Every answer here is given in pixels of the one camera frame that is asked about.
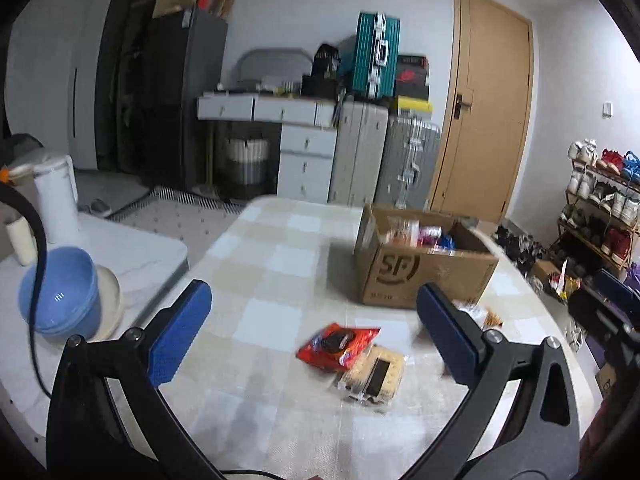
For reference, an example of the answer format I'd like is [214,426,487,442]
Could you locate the small white cup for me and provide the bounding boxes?
[6,215,38,267]

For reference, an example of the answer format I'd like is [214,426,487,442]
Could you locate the silver suitcase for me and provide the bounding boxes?
[375,115,442,211]

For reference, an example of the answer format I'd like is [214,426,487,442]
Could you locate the white marble side table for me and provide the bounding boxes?
[0,212,190,461]

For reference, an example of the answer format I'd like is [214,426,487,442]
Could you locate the yellow red plastic bag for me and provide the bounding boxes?
[550,260,581,303]

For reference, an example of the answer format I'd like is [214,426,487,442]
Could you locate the black bag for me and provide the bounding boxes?
[301,44,343,98]

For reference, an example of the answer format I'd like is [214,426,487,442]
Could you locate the beige plate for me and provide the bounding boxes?
[92,265,123,342]

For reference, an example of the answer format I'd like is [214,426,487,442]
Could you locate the metal shoe rack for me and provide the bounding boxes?
[550,139,640,281]

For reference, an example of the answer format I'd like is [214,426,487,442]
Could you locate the pile of dark shoes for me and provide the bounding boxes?
[492,225,546,271]

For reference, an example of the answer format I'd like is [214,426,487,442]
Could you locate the brown cardboard box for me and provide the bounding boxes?
[354,203,500,309]

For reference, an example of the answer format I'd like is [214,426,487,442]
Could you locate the wooden door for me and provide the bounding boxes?
[427,0,535,223]

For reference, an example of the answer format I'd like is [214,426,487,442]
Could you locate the black red shoe box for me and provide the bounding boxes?
[397,54,430,85]

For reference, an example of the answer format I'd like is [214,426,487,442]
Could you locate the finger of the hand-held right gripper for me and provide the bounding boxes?
[567,268,640,341]

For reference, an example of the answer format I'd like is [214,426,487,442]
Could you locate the red white snack packet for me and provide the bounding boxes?
[452,300,503,331]

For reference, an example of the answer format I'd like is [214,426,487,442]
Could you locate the red cookie packet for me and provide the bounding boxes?
[296,323,382,372]

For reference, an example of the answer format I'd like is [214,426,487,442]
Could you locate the white electric kettle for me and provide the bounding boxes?
[32,155,81,246]

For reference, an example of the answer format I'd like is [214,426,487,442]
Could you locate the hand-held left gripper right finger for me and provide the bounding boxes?
[400,282,581,480]

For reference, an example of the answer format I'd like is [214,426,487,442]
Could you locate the black cable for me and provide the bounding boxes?
[0,180,53,396]

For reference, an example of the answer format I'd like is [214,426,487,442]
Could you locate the beige cracker packet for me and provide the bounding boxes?
[335,344,407,406]

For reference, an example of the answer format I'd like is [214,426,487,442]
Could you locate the dark refrigerator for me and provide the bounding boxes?
[145,7,228,191]

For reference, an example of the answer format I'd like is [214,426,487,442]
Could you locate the clear snack packet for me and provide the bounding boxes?
[385,217,421,248]

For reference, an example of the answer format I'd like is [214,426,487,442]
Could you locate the teal suitcase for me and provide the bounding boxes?
[350,11,402,101]

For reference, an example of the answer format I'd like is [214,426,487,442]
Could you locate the dark hanging clothes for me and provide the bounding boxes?
[95,0,171,181]

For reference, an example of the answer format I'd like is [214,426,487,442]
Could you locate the dotted floor rug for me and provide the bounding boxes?
[107,186,251,281]

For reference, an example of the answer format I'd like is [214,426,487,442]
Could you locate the white desk with drawers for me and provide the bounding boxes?
[196,92,338,204]

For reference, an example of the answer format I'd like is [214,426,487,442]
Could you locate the collection of assorted shoes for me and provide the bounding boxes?
[557,139,640,271]

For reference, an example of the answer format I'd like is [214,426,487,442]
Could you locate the white cabinet door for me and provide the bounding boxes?
[70,0,121,171]

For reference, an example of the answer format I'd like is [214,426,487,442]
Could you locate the small cardboard box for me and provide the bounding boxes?
[530,259,561,286]

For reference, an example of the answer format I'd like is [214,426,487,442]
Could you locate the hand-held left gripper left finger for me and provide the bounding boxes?
[46,280,236,480]

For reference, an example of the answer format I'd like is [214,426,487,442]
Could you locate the beige suitcase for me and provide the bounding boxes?
[327,100,390,207]

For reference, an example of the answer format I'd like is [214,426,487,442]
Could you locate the grey folding table top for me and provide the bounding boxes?
[235,48,315,92]

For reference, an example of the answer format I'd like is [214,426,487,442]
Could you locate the woven laundry basket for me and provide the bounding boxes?
[220,136,271,188]

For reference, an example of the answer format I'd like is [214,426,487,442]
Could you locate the yellow box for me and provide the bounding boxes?
[390,96,435,116]

